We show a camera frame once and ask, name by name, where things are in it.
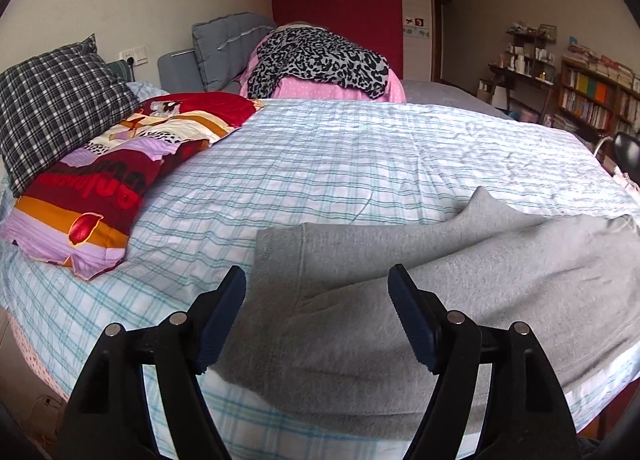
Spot bed with plaid sheet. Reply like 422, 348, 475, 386
0, 80, 640, 460

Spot grey bed headboard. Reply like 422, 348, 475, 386
158, 47, 241, 95

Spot red and white wardrobe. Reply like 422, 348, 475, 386
270, 0, 453, 85

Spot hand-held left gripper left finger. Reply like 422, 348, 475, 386
56, 265, 248, 460

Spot wooden shelf with bottles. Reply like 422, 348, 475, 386
487, 24, 558, 121

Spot wooden bookshelf with books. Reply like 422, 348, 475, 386
552, 42, 640, 141

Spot leopard print cloth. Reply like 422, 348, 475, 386
247, 27, 392, 100

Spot dark green pillow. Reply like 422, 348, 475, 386
106, 60, 137, 84

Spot black white plaid pillow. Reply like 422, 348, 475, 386
0, 34, 143, 198

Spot grey pants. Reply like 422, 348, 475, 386
207, 186, 640, 441

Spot colourful printed quilt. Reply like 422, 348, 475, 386
0, 92, 265, 281

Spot grey quilted cushion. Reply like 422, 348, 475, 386
191, 12, 277, 93

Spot desk lamp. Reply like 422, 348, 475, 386
592, 132, 640, 167

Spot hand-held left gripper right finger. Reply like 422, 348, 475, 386
387, 264, 583, 460

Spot pink dotted quilt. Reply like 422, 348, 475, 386
239, 34, 407, 104

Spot grey pillow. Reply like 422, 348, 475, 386
400, 78, 513, 121

